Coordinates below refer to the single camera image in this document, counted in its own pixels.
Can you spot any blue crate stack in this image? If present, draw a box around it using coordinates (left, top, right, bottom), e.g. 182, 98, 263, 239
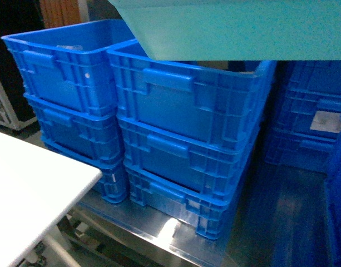
41, 135, 129, 204
107, 39, 276, 149
1, 19, 134, 116
123, 160, 250, 240
118, 118, 260, 202
24, 93, 124, 164

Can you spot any blue crates right rear stack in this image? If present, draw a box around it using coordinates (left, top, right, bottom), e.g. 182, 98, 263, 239
264, 61, 341, 172

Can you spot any blue crate top front stack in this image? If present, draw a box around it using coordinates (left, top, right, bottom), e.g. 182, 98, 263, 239
107, 39, 276, 149

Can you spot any blue crate middle left stack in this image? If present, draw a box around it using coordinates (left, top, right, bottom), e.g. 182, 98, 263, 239
24, 93, 124, 164

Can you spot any blue crate top left stack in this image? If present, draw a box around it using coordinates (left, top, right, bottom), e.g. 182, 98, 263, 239
1, 19, 134, 116

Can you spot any white table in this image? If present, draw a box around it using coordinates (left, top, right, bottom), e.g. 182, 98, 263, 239
0, 132, 101, 266

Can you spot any blue crate bottom front stack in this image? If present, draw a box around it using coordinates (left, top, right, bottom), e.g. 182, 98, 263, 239
123, 160, 250, 240

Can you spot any blue crate bottom left stack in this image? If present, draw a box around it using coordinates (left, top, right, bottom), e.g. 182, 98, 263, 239
41, 135, 129, 204

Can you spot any blue crate middle front stack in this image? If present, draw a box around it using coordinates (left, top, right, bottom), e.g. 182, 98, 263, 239
118, 118, 260, 202

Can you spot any teal plastic bin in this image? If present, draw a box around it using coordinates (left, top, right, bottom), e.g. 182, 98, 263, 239
112, 1, 341, 61

